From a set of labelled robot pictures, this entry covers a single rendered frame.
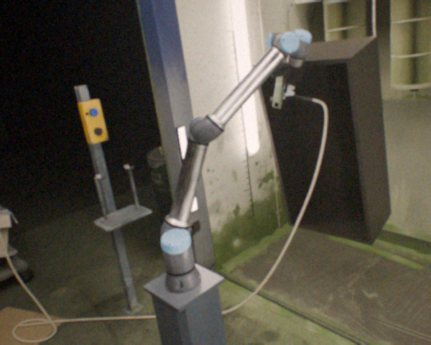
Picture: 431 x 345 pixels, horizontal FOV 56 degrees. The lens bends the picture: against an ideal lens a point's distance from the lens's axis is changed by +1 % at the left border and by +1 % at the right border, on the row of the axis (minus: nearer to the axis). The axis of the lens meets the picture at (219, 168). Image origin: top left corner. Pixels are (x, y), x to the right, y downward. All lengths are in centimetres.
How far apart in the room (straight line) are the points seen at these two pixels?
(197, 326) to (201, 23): 193
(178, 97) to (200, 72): 26
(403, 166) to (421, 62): 83
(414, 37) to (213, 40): 143
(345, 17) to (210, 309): 248
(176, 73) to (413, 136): 201
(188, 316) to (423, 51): 242
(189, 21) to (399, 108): 195
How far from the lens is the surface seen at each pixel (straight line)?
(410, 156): 364
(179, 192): 212
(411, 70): 337
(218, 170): 307
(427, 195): 352
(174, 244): 201
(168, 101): 273
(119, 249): 294
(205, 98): 292
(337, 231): 287
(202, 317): 217
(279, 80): 236
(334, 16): 360
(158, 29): 271
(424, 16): 333
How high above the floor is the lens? 183
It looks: 18 degrees down
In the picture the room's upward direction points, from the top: 8 degrees counter-clockwise
